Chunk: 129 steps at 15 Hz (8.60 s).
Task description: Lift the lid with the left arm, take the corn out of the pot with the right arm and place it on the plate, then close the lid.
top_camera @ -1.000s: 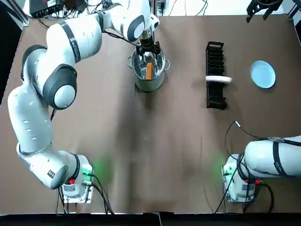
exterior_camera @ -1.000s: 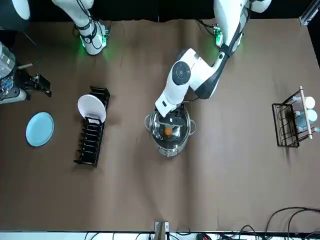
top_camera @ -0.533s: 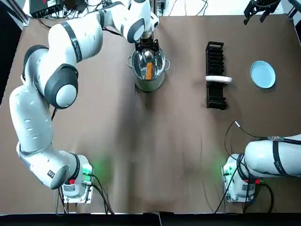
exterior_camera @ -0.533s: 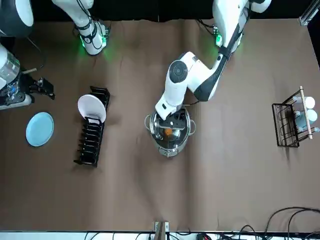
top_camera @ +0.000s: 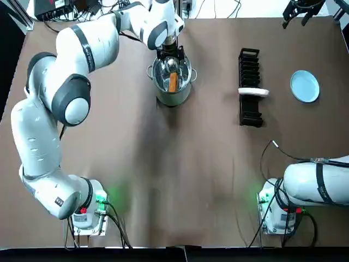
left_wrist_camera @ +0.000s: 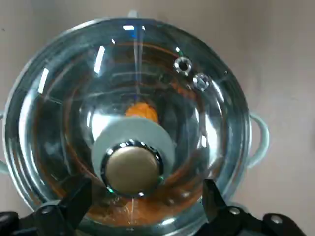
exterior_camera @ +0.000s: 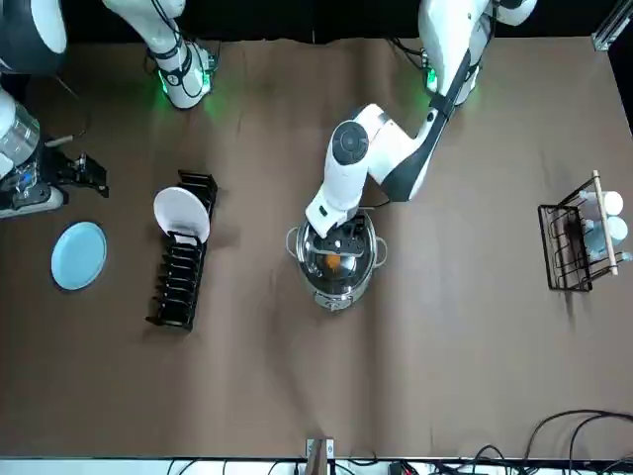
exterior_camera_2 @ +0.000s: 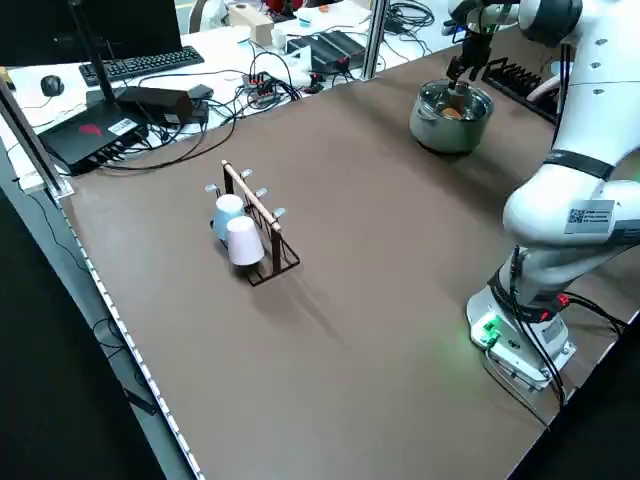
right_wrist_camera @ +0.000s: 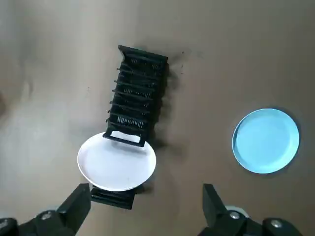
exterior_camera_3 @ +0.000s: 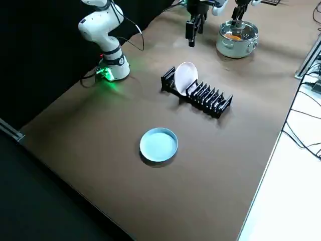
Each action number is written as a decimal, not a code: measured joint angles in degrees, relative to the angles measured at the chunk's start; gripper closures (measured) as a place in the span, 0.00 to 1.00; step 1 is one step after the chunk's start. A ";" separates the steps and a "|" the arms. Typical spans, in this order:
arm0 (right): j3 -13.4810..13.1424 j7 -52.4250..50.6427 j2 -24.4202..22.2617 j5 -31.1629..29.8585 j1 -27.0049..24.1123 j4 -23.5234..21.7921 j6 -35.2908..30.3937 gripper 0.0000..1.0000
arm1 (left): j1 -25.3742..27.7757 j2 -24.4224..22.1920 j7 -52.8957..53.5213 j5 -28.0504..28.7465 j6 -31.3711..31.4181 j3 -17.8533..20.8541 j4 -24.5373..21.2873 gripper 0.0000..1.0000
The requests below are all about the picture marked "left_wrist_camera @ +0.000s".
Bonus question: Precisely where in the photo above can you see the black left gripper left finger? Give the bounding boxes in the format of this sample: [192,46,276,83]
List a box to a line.
[0,175,93,236]

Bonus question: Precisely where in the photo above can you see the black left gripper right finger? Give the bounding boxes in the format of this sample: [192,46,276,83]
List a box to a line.
[198,178,309,236]

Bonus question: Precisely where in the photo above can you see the glass pot lid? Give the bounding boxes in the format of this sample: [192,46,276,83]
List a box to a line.
[1,16,253,234]

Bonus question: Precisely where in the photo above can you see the orange corn cob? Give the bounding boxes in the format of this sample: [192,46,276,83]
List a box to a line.
[125,102,158,123]

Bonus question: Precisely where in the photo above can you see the grey-green steel pot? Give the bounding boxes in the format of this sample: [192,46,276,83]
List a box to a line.
[0,9,271,236]

